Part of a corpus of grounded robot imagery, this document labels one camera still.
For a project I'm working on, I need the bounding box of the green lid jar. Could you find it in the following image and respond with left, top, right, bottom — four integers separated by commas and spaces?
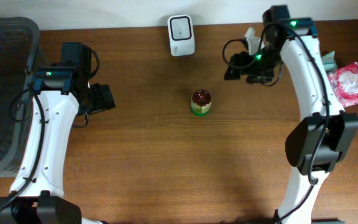
191, 90, 212, 116

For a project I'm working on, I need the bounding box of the teal wipes packet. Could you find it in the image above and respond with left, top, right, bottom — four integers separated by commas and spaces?
321, 51, 338, 73

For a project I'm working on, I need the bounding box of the red purple tissue pack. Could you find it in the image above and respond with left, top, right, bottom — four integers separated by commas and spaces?
328, 62, 358, 108

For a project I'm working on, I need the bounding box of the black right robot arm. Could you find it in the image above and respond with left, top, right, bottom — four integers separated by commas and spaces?
224, 5, 358, 223

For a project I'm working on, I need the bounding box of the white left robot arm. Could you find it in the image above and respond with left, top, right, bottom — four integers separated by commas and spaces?
0, 42, 116, 224

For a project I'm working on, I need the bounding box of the white barcode scanner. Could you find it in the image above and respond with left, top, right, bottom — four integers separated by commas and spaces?
167, 14, 195, 57

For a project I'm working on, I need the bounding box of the grey plastic mesh basket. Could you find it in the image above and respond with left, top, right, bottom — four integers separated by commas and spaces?
0, 17, 49, 177

